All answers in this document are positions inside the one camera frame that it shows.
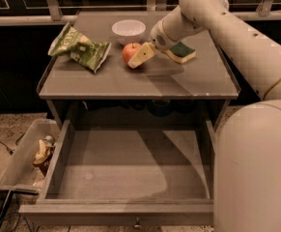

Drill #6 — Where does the grey cabinet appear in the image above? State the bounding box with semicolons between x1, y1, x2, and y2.
38;11;239;123

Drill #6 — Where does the red apple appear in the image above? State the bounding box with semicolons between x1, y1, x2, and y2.
122;43;141;64

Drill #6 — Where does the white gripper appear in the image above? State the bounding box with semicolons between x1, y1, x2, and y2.
127;19;179;69

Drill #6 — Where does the green chip bag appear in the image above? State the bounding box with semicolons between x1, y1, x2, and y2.
47;23;111;73

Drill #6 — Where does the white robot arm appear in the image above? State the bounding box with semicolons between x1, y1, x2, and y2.
128;0;281;232

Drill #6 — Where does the metal drawer knob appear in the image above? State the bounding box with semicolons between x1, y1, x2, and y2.
133;217;142;229

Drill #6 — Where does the white bowl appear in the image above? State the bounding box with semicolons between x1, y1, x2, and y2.
112;19;146;45

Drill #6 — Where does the green yellow sponge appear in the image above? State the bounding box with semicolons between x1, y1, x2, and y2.
164;42;196;64

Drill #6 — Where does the snack package in bin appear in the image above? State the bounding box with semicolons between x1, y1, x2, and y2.
33;135;56;176

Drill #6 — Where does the open grey top drawer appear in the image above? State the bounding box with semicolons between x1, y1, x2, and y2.
20;123;213;227

